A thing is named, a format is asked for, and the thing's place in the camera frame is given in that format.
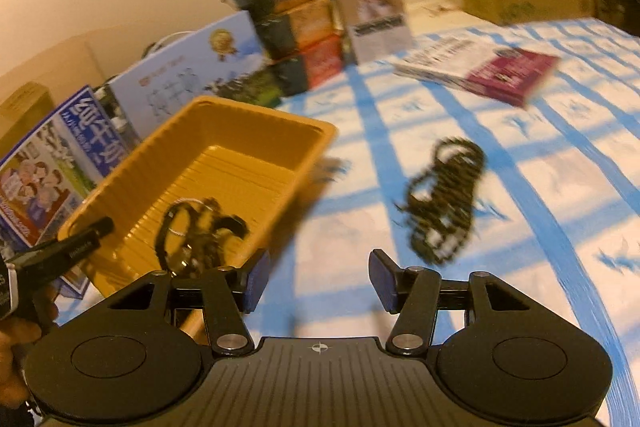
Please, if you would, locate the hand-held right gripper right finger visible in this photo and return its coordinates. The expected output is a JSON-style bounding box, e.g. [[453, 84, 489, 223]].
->
[[368, 248, 532, 356]]

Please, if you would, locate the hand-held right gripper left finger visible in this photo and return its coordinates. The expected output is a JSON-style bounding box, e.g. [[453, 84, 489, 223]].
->
[[106, 248, 272, 356]]

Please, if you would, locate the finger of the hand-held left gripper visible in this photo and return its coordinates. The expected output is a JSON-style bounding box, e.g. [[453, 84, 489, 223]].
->
[[29, 217, 116, 274]]

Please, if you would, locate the rhinestone wristwatch with black strap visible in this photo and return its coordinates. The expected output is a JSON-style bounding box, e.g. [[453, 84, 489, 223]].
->
[[190, 199, 251, 269]]

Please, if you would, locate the brown wooden bead strand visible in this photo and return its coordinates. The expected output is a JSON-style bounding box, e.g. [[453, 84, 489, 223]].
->
[[395, 172, 478, 265]]

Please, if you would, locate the yellow plastic tray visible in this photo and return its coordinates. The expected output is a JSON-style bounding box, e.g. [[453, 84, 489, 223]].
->
[[57, 95, 338, 343]]

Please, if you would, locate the dark green bead strand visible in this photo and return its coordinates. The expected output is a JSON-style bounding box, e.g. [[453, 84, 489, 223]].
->
[[405, 137, 487, 228]]

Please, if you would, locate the person's left hand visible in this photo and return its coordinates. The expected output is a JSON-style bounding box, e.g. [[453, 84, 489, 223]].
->
[[0, 284, 60, 408]]

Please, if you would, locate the blue and white milk carton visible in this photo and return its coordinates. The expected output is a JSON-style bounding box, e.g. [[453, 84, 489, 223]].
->
[[0, 84, 113, 300]]

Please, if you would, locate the cow pattern box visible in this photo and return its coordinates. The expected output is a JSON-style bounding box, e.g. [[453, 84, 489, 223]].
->
[[95, 84, 143, 148]]

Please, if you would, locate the beige cardboard box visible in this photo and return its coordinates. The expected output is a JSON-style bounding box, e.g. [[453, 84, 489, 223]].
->
[[0, 24, 108, 148]]

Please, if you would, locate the large sky blue milk box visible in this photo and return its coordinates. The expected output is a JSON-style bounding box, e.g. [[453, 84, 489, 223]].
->
[[107, 9, 283, 142]]

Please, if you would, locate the blue checked bedsheet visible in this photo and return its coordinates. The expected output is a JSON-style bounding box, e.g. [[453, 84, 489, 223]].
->
[[55, 14, 640, 427]]

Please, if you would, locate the black and orange noodle bowl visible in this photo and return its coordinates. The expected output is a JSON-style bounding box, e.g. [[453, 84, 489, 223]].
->
[[272, 34, 346, 96]]

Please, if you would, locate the thick white and maroon book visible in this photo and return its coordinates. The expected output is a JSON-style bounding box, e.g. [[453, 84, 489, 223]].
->
[[392, 42, 561, 108]]

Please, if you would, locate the white tissue box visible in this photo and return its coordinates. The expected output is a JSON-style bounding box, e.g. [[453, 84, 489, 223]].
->
[[329, 0, 416, 65]]

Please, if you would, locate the black and yellow noodle bowl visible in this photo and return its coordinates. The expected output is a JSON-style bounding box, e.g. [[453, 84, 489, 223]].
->
[[252, 0, 336, 58]]

